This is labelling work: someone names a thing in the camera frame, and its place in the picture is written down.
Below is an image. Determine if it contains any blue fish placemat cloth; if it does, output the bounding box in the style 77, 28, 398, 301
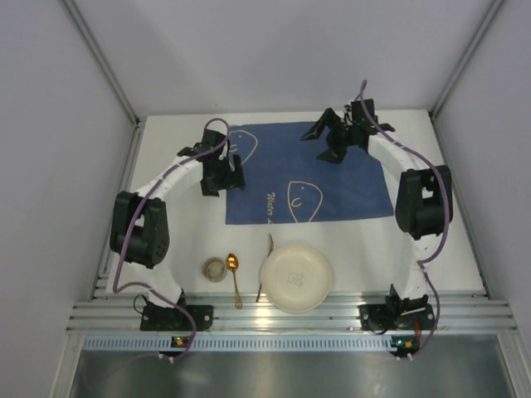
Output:
226, 122, 394, 226

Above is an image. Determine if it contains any gold metal spoon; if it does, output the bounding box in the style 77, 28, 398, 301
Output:
226, 253, 243, 309

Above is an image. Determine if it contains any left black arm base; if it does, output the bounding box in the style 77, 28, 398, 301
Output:
133, 294, 214, 332

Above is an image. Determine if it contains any cream ceramic plate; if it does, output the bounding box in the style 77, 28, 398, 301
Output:
261, 244, 333, 313

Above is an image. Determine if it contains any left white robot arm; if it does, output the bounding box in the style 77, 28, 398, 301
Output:
110, 128, 245, 308

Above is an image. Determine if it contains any brown fork under plate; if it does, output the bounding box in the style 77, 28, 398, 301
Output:
255, 233, 275, 303

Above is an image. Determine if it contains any slotted cable duct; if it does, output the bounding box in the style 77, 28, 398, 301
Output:
83, 334, 419, 355

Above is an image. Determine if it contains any aluminium rail frame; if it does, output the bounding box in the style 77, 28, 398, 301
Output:
66, 289, 518, 336

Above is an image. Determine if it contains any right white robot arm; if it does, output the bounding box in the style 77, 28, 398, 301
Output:
300, 94, 453, 299

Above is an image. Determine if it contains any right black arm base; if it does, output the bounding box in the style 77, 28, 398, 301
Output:
358, 284, 436, 335

